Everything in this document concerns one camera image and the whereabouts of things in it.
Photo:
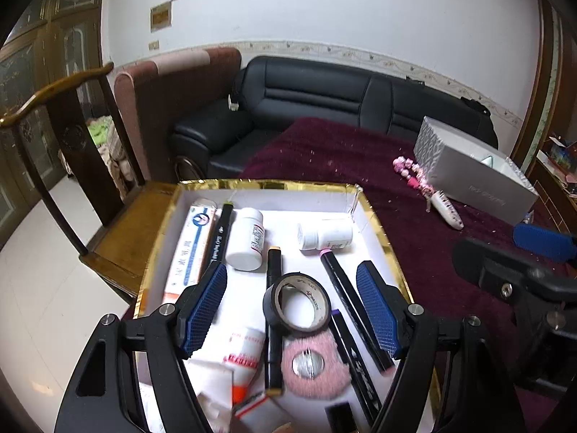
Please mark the brown armchair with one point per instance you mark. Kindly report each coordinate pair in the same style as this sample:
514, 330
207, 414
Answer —
171, 99

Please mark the black leather sofa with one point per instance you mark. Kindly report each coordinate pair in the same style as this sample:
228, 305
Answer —
315, 90

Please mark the white pill bottle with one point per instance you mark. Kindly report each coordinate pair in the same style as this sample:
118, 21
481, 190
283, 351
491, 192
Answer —
245, 239
331, 233

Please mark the grey carton red end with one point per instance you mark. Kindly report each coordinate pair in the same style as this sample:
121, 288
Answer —
259, 412

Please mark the black bag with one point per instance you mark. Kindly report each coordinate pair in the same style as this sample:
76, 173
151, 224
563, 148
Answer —
475, 106

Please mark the grey cardboard box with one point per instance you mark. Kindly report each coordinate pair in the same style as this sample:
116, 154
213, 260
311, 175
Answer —
478, 176

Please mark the black marker pink cap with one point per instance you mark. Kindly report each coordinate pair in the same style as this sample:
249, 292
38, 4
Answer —
347, 288

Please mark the wooden chair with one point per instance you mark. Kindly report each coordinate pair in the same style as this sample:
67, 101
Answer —
126, 234

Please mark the gold wall plaque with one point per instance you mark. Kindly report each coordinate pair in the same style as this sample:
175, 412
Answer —
161, 17

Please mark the pile of clothes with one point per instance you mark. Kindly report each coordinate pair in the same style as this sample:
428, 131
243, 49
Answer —
108, 144

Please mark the white glue bottle orange cap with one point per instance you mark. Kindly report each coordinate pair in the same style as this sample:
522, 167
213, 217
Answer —
243, 347

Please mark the white blue medicine box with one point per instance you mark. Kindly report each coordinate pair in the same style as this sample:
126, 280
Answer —
191, 248

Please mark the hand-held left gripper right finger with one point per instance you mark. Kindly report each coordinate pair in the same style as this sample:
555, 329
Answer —
378, 309

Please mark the wooden glass-door cabinet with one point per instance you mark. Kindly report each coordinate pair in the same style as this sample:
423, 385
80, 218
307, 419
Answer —
40, 54

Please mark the black lipstick gold band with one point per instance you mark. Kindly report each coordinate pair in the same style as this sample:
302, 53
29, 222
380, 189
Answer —
339, 417

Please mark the black marker purple cap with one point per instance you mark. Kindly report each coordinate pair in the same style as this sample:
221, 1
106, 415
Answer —
356, 365

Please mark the small white black device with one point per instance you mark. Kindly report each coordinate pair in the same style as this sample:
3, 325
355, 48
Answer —
233, 103

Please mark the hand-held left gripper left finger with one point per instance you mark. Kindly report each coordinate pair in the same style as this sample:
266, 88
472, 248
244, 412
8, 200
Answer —
203, 309

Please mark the white tray gold rim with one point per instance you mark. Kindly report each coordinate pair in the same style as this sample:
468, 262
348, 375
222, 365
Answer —
288, 225

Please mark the black tape roll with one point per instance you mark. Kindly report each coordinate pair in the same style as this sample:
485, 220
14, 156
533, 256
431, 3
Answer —
270, 300

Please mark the pink fluffy polishing pad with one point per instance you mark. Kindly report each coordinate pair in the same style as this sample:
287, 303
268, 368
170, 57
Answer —
324, 376

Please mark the black marker cream tip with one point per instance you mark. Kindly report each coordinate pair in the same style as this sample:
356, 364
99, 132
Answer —
273, 370
221, 239

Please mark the wooden sideboard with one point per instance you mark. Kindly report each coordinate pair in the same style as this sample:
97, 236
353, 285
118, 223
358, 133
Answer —
554, 189

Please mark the white plastic bag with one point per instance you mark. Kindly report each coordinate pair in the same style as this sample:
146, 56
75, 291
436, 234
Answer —
212, 388

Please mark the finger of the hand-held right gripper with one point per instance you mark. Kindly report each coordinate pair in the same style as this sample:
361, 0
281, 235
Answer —
491, 270
545, 242

